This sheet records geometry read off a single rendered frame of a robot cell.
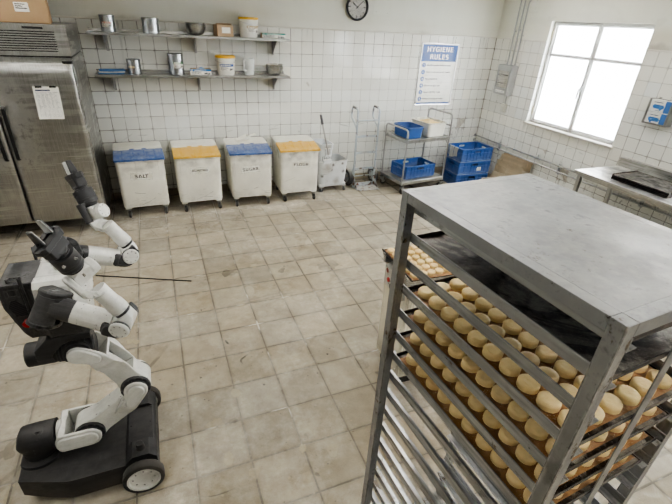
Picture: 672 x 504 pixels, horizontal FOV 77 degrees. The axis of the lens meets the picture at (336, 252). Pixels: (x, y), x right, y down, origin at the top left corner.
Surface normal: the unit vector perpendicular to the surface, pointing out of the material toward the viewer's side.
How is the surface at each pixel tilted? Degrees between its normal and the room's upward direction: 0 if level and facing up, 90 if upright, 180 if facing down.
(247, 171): 92
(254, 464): 0
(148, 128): 90
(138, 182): 88
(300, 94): 90
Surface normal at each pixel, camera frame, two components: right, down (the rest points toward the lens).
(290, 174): 0.30, 0.50
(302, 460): 0.05, -0.87
